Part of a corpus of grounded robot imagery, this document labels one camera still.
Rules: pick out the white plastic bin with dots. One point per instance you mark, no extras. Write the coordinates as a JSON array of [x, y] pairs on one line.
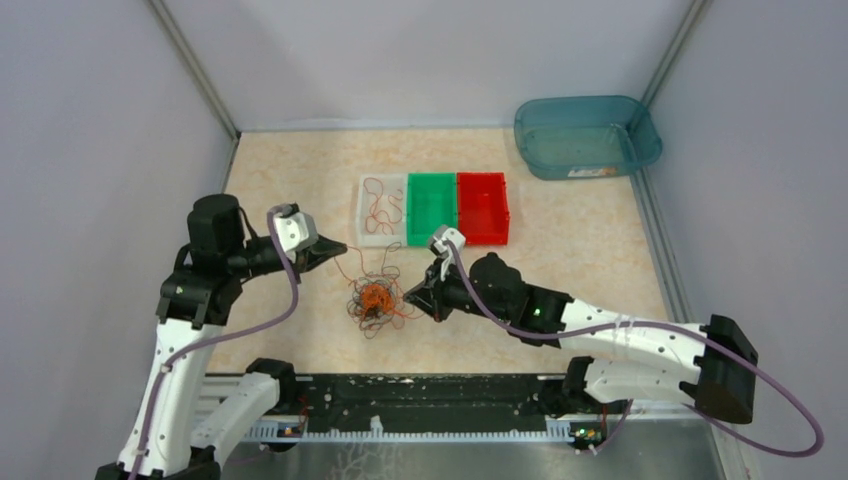
[[380, 218]]

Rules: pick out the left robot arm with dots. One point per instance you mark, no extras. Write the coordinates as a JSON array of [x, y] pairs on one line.
[[224, 252]]

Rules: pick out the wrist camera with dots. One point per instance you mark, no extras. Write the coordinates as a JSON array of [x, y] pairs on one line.
[[295, 230], [446, 242]]

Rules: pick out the red plastic bin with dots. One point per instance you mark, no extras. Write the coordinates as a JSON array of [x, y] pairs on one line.
[[483, 209]]

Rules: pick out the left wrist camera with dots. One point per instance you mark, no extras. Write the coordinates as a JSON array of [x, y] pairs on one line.
[[295, 230]]

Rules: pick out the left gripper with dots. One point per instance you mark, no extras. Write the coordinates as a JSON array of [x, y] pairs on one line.
[[316, 254]]

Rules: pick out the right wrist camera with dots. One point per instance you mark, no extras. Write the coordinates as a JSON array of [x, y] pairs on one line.
[[446, 242]]

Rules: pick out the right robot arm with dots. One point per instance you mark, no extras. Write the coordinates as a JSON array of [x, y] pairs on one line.
[[615, 357]]

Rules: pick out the green plastic bin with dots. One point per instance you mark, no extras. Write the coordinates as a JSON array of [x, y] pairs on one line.
[[431, 203]]

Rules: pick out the teal translucent tub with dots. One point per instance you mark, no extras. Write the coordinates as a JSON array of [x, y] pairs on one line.
[[583, 137]]

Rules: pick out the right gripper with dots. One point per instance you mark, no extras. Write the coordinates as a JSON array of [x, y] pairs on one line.
[[432, 297]]

